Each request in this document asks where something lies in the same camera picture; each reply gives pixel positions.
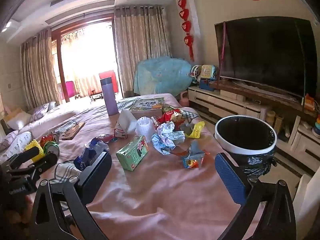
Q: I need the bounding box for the pink watering can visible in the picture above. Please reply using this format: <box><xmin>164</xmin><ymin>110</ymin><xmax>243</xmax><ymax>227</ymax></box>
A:
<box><xmin>179</xmin><ymin>91</ymin><xmax>190</xmax><ymax>108</ymax></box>

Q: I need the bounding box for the white bin with black bag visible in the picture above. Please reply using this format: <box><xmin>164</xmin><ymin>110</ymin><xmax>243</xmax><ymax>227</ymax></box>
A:
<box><xmin>214</xmin><ymin>115</ymin><xmax>278</xmax><ymax>178</ymax></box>

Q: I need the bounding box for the white ring toy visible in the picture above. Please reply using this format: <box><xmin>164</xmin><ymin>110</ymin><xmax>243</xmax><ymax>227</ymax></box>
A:
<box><xmin>190</xmin><ymin>65</ymin><xmax>203</xmax><ymax>79</ymax></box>

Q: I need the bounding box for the checked pillow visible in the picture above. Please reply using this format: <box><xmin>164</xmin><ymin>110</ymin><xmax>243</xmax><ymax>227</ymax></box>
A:
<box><xmin>27</xmin><ymin>101</ymin><xmax>57</xmax><ymax>118</ymax></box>

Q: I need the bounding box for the grey wrapper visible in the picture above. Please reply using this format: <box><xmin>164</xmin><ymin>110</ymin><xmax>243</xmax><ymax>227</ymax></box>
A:
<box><xmin>180</xmin><ymin>122</ymin><xmax>194</xmax><ymax>137</ymax></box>

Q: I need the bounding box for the pink rod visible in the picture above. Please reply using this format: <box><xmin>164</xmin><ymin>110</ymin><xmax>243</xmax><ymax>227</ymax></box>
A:
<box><xmin>217</xmin><ymin>21</ymin><xmax>227</xmax><ymax>85</ymax></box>

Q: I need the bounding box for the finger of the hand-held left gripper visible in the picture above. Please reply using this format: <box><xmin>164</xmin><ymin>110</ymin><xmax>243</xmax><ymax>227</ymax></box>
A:
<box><xmin>0</xmin><ymin>146</ymin><xmax>40</xmax><ymax>173</ymax></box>
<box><xmin>10</xmin><ymin>152</ymin><xmax>58</xmax><ymax>180</ymax></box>

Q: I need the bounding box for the dark checked cloth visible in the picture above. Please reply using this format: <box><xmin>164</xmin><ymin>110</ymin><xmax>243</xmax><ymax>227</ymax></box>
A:
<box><xmin>180</xmin><ymin>110</ymin><xmax>200</xmax><ymax>125</ymax></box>

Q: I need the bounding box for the white pillow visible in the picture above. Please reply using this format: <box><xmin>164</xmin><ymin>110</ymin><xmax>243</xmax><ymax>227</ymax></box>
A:
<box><xmin>6</xmin><ymin>110</ymin><xmax>32</xmax><ymax>130</ymax></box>

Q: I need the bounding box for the white television cabinet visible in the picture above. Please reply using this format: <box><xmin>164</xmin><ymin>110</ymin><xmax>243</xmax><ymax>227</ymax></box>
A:
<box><xmin>187</xmin><ymin>86</ymin><xmax>320</xmax><ymax>175</ymax></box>

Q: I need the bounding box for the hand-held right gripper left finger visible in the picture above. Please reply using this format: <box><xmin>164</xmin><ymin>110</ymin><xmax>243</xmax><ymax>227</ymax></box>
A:
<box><xmin>29</xmin><ymin>151</ymin><xmax>113</xmax><ymax>240</ymax></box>

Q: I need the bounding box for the yellow ribbed plastic piece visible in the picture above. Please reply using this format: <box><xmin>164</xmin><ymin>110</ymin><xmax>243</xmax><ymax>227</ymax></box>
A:
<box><xmin>24</xmin><ymin>139</ymin><xmax>45</xmax><ymax>162</ymax></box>

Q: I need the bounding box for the blue plastic wrapper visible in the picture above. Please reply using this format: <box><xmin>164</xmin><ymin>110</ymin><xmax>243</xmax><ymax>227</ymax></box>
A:
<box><xmin>74</xmin><ymin>137</ymin><xmax>110</xmax><ymax>172</ymax></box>

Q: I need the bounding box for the red snack bag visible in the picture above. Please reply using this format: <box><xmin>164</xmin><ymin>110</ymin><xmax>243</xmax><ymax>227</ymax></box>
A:
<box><xmin>151</xmin><ymin>107</ymin><xmax>185</xmax><ymax>130</ymax></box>

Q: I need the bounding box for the green carton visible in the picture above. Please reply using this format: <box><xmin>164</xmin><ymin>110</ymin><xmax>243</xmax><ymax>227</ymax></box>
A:
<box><xmin>115</xmin><ymin>135</ymin><xmax>149</xmax><ymax>172</ymax></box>

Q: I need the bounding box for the green can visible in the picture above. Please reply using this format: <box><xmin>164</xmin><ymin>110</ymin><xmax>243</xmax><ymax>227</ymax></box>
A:
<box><xmin>43</xmin><ymin>141</ymin><xmax>60</xmax><ymax>158</ymax></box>

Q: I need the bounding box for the blue toy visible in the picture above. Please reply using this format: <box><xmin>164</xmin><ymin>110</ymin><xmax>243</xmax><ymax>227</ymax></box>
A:
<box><xmin>199</xmin><ymin>79</ymin><xmax>218</xmax><ymax>90</ymax></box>

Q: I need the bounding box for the yellow green activity toy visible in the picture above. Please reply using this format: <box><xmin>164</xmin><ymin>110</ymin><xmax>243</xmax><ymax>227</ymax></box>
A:
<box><xmin>201</xmin><ymin>64</ymin><xmax>217</xmax><ymax>79</ymax></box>

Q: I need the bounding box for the orange white toy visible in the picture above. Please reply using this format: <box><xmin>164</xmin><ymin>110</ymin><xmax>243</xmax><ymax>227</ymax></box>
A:
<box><xmin>304</xmin><ymin>94</ymin><xmax>317</xmax><ymax>112</ymax></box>

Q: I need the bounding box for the orange blue snack wrapper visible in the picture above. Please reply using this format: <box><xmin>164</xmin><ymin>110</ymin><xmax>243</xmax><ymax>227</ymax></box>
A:
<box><xmin>181</xmin><ymin>142</ymin><xmax>209</xmax><ymax>169</ymax></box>

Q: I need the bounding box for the wooden board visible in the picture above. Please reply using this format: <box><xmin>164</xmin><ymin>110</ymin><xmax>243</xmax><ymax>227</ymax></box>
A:
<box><xmin>61</xmin><ymin>122</ymin><xmax>86</xmax><ymax>140</ymax></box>

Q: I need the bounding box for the red chair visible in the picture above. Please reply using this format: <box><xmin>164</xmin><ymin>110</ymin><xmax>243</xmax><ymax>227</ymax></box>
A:
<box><xmin>99</xmin><ymin>71</ymin><xmax>118</xmax><ymax>93</ymax></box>

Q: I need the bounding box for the person's left forearm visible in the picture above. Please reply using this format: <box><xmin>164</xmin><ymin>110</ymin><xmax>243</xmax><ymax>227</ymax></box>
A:
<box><xmin>0</xmin><ymin>195</ymin><xmax>34</xmax><ymax>240</ymax></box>

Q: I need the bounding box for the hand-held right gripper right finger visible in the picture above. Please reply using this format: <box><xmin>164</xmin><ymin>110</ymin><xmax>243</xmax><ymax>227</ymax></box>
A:
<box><xmin>214</xmin><ymin>152</ymin><xmax>297</xmax><ymax>240</ymax></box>

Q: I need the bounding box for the blue white paper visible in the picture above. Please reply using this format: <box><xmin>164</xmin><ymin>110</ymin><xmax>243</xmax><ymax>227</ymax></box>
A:
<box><xmin>151</xmin><ymin>121</ymin><xmax>186</xmax><ymax>155</ymax></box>

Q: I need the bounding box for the purple thermos bottle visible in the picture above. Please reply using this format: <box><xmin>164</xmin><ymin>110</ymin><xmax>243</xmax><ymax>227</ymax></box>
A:
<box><xmin>100</xmin><ymin>77</ymin><xmax>119</xmax><ymax>116</ymax></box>

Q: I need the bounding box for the wooden balcony door frame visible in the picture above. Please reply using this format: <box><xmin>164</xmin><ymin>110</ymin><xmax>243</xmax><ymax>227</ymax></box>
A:
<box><xmin>51</xmin><ymin>17</ymin><xmax>118</xmax><ymax>103</ymax></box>

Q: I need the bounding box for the patterned pillow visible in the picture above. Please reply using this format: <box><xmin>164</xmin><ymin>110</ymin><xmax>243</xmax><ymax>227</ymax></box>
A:
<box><xmin>0</xmin><ymin>130</ymin><xmax>34</xmax><ymax>160</ymax></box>

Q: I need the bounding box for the blue dust cover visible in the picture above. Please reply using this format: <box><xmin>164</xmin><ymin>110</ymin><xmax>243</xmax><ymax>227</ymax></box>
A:
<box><xmin>134</xmin><ymin>56</ymin><xmax>193</xmax><ymax>96</ymax></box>

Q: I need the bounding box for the beige patterned curtain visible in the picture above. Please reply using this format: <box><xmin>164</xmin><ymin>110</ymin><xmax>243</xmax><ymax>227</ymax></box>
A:
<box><xmin>20</xmin><ymin>29</ymin><xmax>60</xmax><ymax>110</ymax></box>
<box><xmin>114</xmin><ymin>5</ymin><xmax>173</xmax><ymax>98</ymax></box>

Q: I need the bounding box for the picture book box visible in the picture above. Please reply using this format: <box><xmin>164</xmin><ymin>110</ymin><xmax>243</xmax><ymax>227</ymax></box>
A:
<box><xmin>129</xmin><ymin>97</ymin><xmax>165</xmax><ymax>113</ymax></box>

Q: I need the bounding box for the red heart decoration string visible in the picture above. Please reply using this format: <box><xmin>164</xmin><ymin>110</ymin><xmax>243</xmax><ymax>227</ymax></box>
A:
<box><xmin>177</xmin><ymin>0</ymin><xmax>195</xmax><ymax>62</ymax></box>

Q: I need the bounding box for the black television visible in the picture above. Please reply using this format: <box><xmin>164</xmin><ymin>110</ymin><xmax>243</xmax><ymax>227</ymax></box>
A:
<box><xmin>214</xmin><ymin>16</ymin><xmax>318</xmax><ymax>98</ymax></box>

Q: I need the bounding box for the yellow plastic mesh basket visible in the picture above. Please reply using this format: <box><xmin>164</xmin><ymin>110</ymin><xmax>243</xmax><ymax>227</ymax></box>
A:
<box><xmin>187</xmin><ymin>121</ymin><xmax>205</xmax><ymax>139</ymax></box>

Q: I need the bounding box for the colourful stacking toy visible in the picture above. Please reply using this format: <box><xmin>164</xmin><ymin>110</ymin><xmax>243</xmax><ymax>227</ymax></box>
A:
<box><xmin>311</xmin><ymin>115</ymin><xmax>320</xmax><ymax>137</ymax></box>

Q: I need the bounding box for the pink chair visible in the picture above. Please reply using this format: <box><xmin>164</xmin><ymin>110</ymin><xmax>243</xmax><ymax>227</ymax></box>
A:
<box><xmin>65</xmin><ymin>80</ymin><xmax>75</xmax><ymax>98</ymax></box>

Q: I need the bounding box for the light checked cloth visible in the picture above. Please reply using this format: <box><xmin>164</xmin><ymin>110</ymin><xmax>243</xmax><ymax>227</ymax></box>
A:
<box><xmin>54</xmin><ymin>161</ymin><xmax>83</xmax><ymax>188</ymax></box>

